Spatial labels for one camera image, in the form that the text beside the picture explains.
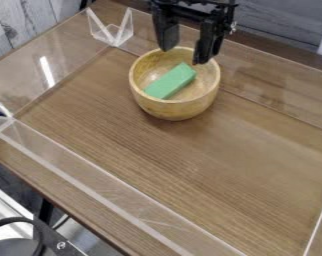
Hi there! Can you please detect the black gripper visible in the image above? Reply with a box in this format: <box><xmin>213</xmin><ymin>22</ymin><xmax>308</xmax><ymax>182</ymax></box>
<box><xmin>149</xmin><ymin>0</ymin><xmax>237</xmax><ymax>65</ymax></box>

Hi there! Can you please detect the green rectangular block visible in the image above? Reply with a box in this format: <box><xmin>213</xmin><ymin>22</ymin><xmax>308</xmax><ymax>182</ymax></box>
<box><xmin>142</xmin><ymin>62</ymin><xmax>195</xmax><ymax>100</ymax></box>

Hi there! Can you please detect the brown wooden bowl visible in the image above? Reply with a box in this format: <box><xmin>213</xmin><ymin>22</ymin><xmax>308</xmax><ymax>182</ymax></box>
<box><xmin>127</xmin><ymin>47</ymin><xmax>221</xmax><ymax>121</ymax></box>

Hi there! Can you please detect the black table leg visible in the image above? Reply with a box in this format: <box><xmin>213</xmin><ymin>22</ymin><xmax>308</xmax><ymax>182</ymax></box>
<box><xmin>38</xmin><ymin>199</ymin><xmax>54</xmax><ymax>225</ymax></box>

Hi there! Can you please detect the black metal clamp plate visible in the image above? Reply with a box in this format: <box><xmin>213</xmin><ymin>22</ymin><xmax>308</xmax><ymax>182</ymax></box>
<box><xmin>32</xmin><ymin>226</ymin><xmax>87</xmax><ymax>256</ymax></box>

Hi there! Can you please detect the clear acrylic corner bracket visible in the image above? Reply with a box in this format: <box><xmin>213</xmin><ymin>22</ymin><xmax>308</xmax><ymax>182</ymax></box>
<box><xmin>85</xmin><ymin>8</ymin><xmax>133</xmax><ymax>47</ymax></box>

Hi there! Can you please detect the black cable loop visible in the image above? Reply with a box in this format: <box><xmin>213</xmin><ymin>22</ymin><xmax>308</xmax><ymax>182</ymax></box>
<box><xmin>0</xmin><ymin>216</ymin><xmax>47</xmax><ymax>256</ymax></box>

